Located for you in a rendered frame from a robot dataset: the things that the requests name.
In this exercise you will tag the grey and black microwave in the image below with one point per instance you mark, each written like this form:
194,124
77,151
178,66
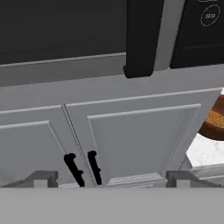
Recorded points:
195,35

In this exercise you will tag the black microwave door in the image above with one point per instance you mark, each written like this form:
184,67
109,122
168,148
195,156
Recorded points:
58,32

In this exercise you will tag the grey cupboard door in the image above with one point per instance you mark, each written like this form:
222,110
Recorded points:
137,140
32,140

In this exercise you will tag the grey drawer front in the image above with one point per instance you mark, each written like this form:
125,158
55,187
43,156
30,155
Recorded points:
208,172

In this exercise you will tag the brown bowl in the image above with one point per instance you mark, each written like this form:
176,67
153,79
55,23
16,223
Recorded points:
215,128

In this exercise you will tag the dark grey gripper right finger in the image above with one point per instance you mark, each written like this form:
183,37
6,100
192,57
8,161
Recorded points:
180,178

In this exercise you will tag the golden waffle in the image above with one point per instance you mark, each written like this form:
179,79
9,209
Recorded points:
217,117

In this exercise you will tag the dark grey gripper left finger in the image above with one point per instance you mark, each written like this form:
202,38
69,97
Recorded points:
43,178

